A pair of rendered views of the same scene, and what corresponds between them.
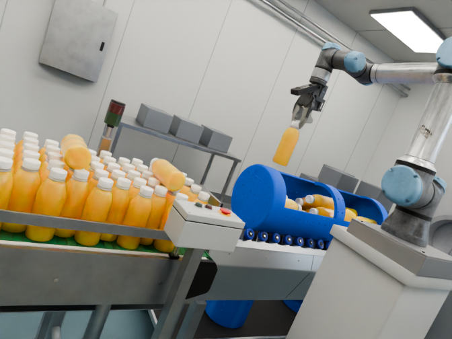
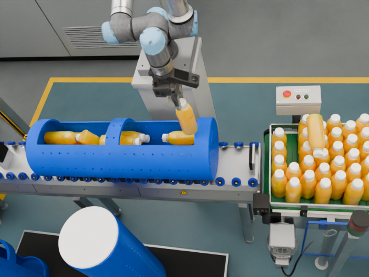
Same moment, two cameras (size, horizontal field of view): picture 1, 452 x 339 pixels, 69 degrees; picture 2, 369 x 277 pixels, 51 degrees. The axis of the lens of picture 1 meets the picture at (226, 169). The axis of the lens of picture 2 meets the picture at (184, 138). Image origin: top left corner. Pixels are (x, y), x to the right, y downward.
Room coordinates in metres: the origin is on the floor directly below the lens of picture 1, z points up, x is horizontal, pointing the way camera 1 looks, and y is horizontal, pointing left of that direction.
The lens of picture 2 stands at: (1.93, 0.57, 2.58)
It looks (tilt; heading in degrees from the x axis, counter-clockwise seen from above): 56 degrees down; 240
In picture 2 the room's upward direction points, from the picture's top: 21 degrees counter-clockwise
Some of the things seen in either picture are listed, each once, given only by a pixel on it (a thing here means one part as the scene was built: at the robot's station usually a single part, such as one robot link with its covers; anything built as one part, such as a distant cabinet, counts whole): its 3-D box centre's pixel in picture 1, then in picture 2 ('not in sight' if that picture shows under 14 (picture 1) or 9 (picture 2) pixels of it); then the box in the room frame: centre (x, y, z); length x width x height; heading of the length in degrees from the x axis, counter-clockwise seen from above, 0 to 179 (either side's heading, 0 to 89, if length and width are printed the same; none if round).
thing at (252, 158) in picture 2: (210, 212); (252, 160); (1.29, -0.01, 0.99); 0.10 x 0.02 x 0.12; 35
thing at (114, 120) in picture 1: (113, 118); (357, 226); (1.37, 0.51, 1.18); 0.06 x 0.06 x 0.05
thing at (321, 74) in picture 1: (319, 76); (161, 65); (1.45, -0.22, 1.66); 0.08 x 0.08 x 0.05
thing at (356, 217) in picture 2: (112, 120); (357, 226); (1.37, 0.51, 1.18); 0.06 x 0.06 x 0.16
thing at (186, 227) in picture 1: (204, 225); (297, 100); (0.94, 0.00, 1.05); 0.20 x 0.10 x 0.10; 125
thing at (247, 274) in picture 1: (344, 267); (67, 173); (1.89, -0.87, 0.79); 2.17 x 0.29 x 0.34; 125
